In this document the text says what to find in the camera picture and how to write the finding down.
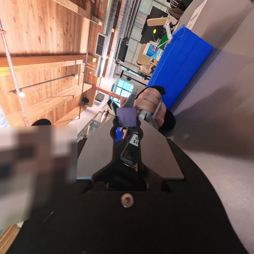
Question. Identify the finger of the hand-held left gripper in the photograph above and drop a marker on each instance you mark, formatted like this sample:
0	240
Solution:
115	108
131	101

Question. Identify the person's left forearm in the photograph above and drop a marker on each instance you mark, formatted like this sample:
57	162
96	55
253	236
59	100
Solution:
169	123

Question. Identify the person's left hand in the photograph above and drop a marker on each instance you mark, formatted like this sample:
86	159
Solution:
148	99

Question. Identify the black floor lamp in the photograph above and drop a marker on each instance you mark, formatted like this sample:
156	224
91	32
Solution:
121	74

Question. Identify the black wall screen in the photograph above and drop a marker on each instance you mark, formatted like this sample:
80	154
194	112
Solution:
156	11

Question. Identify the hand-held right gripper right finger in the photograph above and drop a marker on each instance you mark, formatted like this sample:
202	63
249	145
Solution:
158	156

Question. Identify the purple cube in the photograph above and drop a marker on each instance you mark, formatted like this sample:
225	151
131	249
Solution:
127	117

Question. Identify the beige cardboard panel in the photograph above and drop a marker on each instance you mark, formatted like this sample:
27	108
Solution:
142	55
158	21

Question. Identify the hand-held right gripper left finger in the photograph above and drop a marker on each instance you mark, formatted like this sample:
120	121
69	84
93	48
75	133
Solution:
95	156

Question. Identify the white ceiling vent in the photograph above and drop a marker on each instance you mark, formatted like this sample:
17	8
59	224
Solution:
101	45

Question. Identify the white paper sheet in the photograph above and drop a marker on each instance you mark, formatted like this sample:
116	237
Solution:
195	17

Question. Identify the black wall speaker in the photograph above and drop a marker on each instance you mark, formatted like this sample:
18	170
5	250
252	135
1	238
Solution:
99	97

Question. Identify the black studio light on stand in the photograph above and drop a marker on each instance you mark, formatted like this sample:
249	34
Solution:
123	51

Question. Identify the wooden post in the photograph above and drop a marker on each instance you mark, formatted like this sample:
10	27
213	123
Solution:
108	92

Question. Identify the blue plastic bin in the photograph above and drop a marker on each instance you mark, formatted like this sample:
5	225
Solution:
178	69

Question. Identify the disinfecting wipes canister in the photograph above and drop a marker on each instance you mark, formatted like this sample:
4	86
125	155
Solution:
154	50

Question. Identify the white laptop stand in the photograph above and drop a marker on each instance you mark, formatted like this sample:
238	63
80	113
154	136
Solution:
168	31

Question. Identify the silver air duct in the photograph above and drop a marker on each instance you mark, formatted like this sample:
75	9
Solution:
107	19

